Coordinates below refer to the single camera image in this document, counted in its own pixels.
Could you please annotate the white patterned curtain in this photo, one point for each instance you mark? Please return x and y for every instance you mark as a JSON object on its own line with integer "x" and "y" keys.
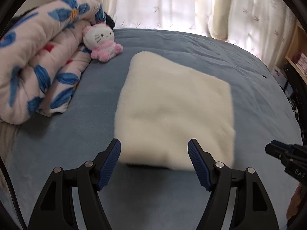
{"x": 261, "y": 27}

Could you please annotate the floral blue pink quilt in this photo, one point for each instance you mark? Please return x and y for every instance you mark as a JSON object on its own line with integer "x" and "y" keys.
{"x": 43, "y": 58}

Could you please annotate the white cardboard box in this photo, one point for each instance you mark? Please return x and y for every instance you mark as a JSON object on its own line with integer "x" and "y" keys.
{"x": 279, "y": 77}

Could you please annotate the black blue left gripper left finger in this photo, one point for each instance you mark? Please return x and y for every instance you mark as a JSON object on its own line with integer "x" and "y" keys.
{"x": 54, "y": 208}

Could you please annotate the white pink cat plush toy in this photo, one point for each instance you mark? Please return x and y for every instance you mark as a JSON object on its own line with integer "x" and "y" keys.
{"x": 100, "y": 40}

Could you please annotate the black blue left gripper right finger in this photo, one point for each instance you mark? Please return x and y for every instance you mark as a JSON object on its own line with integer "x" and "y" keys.
{"x": 252, "y": 209}

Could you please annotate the black white patterned fabric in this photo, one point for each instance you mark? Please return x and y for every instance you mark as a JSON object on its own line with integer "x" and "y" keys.
{"x": 296, "y": 112}

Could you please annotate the wooden shelf unit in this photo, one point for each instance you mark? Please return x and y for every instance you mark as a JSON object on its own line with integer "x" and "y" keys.
{"x": 297, "y": 50}

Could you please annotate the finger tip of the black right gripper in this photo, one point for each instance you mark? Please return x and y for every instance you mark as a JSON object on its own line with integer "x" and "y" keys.
{"x": 281, "y": 151}

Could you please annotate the cream fuzzy knit sweater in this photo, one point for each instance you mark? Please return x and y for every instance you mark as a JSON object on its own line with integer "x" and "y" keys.
{"x": 163, "y": 105}

